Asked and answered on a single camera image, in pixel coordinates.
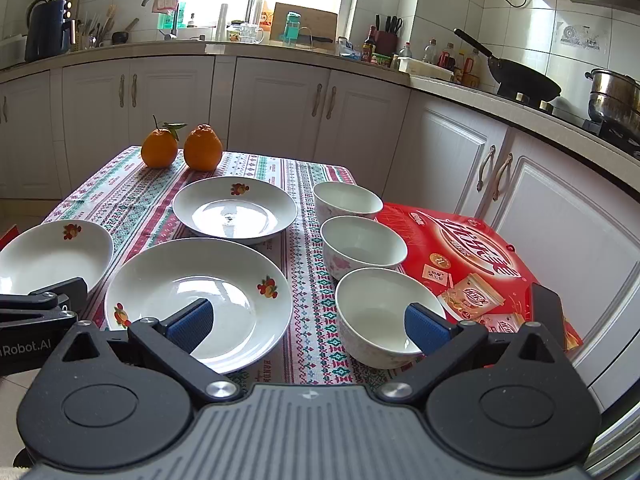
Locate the white plate fruit print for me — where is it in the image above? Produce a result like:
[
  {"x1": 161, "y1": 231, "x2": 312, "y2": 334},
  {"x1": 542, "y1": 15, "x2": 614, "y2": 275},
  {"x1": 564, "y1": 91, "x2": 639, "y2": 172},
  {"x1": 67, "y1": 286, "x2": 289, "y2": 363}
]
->
[
  {"x1": 0, "y1": 219, "x2": 114, "y2": 295},
  {"x1": 104, "y1": 238, "x2": 293, "y2": 374},
  {"x1": 172, "y1": 176, "x2": 297, "y2": 245}
]

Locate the white bowl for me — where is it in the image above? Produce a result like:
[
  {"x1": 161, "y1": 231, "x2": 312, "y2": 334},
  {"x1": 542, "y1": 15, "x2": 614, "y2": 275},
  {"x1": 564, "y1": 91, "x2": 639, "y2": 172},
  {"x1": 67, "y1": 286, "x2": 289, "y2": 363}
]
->
[
  {"x1": 320, "y1": 216, "x2": 408, "y2": 281},
  {"x1": 335, "y1": 268, "x2": 446, "y2": 370},
  {"x1": 314, "y1": 182, "x2": 384, "y2": 224}
]

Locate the white plate front fruit print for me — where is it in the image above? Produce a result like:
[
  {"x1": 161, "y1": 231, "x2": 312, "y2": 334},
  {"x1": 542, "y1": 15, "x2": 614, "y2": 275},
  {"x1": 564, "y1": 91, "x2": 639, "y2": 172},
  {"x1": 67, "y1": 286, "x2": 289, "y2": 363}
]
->
[{"x1": 104, "y1": 238, "x2": 293, "y2": 374}]

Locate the white plate back fruit print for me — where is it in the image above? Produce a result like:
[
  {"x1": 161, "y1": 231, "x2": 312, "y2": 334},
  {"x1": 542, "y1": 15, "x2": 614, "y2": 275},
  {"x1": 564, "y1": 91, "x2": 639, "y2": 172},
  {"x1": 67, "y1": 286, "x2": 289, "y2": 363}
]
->
[{"x1": 172, "y1": 176, "x2": 297, "y2": 245}]

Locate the kitchen faucet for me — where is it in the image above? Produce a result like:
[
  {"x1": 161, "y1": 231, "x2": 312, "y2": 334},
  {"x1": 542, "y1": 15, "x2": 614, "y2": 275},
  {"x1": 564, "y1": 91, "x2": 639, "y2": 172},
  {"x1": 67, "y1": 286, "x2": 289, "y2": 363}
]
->
[{"x1": 141, "y1": 0, "x2": 179, "y2": 40}]

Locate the red gift box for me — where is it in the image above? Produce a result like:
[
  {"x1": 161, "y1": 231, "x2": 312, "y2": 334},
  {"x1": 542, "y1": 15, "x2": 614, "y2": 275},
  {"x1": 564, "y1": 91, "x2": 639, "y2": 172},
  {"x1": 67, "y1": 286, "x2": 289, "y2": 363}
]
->
[{"x1": 374, "y1": 201, "x2": 585, "y2": 352}]

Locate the patterned tablecloth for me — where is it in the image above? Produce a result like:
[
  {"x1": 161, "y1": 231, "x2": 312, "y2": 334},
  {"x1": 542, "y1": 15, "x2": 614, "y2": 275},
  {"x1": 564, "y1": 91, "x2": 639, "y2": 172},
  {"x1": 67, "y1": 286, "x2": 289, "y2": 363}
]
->
[{"x1": 48, "y1": 146, "x2": 398, "y2": 388}]

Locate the orange with leaf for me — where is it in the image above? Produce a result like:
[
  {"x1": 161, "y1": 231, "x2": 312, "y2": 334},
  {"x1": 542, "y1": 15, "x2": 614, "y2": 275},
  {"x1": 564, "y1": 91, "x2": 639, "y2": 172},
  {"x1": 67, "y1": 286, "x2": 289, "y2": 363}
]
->
[{"x1": 141, "y1": 117, "x2": 186, "y2": 169}]

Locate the bumpy orange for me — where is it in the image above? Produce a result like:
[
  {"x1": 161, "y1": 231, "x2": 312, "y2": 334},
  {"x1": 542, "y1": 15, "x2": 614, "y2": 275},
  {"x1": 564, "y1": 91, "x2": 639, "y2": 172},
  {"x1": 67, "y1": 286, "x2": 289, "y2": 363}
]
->
[{"x1": 183, "y1": 124, "x2": 224, "y2": 172}]

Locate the white cabinet run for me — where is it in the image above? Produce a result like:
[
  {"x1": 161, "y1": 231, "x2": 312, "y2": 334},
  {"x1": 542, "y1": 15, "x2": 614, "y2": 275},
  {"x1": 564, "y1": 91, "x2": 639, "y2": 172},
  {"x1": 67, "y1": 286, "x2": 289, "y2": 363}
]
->
[{"x1": 1, "y1": 44, "x2": 639, "y2": 407}]

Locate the dark blue air fryer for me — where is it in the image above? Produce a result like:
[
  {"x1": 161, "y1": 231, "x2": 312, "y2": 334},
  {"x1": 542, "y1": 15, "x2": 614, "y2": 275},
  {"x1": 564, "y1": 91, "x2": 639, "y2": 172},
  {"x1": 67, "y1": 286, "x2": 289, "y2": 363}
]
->
[{"x1": 25, "y1": 0, "x2": 75, "y2": 63}]

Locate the black wok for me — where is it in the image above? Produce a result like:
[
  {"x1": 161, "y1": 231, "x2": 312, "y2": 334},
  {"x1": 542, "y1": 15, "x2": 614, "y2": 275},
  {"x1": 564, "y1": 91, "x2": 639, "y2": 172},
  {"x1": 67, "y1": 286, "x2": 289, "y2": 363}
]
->
[{"x1": 454, "y1": 28, "x2": 562, "y2": 108}]

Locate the white rectangular tray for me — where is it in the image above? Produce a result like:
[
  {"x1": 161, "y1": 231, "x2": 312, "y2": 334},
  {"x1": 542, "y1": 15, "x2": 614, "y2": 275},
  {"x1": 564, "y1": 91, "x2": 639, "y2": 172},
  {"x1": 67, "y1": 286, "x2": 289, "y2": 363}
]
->
[{"x1": 398, "y1": 58, "x2": 454, "y2": 82}]

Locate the steel steamer pot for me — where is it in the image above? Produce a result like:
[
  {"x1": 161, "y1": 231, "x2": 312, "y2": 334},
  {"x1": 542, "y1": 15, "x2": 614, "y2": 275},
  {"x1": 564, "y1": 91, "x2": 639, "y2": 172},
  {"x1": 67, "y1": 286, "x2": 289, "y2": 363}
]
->
[{"x1": 585, "y1": 68, "x2": 640, "y2": 138}]

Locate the knife block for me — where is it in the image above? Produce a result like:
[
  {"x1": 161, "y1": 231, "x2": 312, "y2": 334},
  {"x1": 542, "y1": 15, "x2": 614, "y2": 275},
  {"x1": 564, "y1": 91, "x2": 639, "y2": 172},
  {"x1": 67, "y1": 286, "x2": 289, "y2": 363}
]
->
[{"x1": 374, "y1": 15, "x2": 402, "y2": 56}]

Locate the wooden cutting board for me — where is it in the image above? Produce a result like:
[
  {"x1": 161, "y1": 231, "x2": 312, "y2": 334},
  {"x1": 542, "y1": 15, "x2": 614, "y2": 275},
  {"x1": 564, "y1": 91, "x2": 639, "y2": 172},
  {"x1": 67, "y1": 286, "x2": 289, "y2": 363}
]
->
[{"x1": 270, "y1": 2, "x2": 337, "y2": 52}]

